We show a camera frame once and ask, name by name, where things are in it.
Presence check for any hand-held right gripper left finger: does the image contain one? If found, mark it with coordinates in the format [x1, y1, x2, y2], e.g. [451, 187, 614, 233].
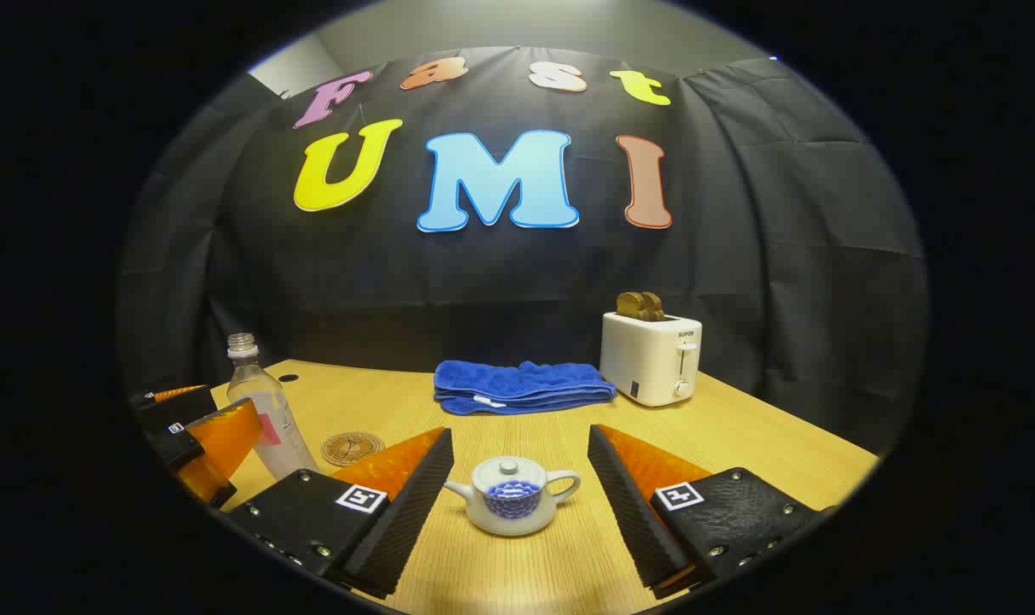
[227, 427, 454, 599]

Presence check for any folded blue towel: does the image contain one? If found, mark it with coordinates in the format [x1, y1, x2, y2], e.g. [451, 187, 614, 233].
[433, 360, 618, 416]

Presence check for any white blue-patterned teacup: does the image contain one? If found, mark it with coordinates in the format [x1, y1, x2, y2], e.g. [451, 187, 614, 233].
[443, 456, 582, 537]

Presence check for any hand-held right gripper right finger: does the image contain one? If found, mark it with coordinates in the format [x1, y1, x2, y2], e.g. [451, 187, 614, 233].
[588, 425, 834, 599]

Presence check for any black backdrop cloth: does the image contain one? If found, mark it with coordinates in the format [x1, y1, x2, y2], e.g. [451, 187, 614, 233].
[116, 47, 930, 454]

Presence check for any white toaster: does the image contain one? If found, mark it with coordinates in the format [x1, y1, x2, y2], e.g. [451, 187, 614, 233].
[600, 311, 703, 407]

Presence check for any round wooden coaster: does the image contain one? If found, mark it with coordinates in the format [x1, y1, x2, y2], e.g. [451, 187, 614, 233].
[321, 431, 386, 467]

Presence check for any clear plastic water bottle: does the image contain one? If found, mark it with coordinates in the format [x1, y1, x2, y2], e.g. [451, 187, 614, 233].
[227, 333, 318, 481]

